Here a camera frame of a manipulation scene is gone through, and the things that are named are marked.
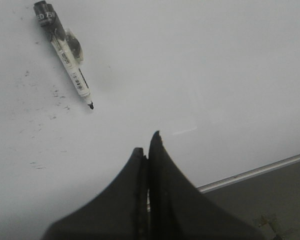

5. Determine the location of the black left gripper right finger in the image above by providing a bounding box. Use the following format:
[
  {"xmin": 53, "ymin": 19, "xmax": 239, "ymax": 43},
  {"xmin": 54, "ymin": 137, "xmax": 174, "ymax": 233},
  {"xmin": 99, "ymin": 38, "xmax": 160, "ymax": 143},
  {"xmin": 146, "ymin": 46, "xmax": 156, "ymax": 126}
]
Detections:
[{"xmin": 148, "ymin": 131, "xmax": 264, "ymax": 240}]

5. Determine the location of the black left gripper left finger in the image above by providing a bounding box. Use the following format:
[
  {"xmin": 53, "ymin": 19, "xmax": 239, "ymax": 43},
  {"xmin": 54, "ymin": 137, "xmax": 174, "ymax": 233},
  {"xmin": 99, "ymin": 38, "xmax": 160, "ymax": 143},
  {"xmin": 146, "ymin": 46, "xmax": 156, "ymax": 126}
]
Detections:
[{"xmin": 42, "ymin": 147, "xmax": 148, "ymax": 240}]

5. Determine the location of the white black whiteboard marker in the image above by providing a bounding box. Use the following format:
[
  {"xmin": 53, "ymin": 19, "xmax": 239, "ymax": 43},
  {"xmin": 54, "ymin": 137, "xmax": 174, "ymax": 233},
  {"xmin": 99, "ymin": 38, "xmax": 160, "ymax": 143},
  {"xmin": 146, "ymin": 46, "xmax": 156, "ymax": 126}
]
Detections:
[{"xmin": 33, "ymin": 0, "xmax": 94, "ymax": 110}]

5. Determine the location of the white whiteboard with aluminium frame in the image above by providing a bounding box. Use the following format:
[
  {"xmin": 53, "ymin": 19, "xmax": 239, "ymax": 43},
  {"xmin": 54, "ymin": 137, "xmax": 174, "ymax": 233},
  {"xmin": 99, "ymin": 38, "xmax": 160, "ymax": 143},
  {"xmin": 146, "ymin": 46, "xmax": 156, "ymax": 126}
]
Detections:
[{"xmin": 0, "ymin": 0, "xmax": 300, "ymax": 240}]

